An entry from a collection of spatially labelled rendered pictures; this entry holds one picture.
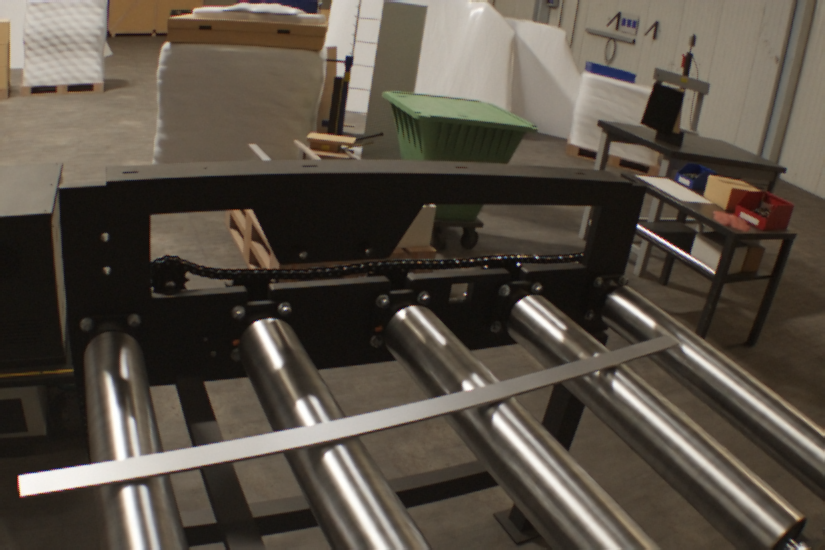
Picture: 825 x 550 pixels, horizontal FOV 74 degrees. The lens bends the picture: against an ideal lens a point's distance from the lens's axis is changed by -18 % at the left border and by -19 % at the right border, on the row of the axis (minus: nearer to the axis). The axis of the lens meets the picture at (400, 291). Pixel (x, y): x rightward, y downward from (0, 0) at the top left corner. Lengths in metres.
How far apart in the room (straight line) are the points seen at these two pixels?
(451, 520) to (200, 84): 3.38
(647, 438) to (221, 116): 3.89
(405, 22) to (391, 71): 0.40
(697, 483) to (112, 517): 0.88
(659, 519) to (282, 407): 1.69
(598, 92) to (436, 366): 6.90
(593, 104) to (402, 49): 3.53
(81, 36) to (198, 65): 4.71
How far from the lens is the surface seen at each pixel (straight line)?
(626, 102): 7.91
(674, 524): 2.43
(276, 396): 1.03
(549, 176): 1.44
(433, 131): 3.71
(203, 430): 1.13
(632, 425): 1.19
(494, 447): 1.02
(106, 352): 1.10
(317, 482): 0.89
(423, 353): 1.19
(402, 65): 4.91
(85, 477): 0.85
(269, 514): 1.60
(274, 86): 4.47
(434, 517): 2.14
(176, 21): 4.61
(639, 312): 1.57
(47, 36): 9.13
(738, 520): 1.08
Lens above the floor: 1.49
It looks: 25 degrees down
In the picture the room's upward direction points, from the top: 9 degrees clockwise
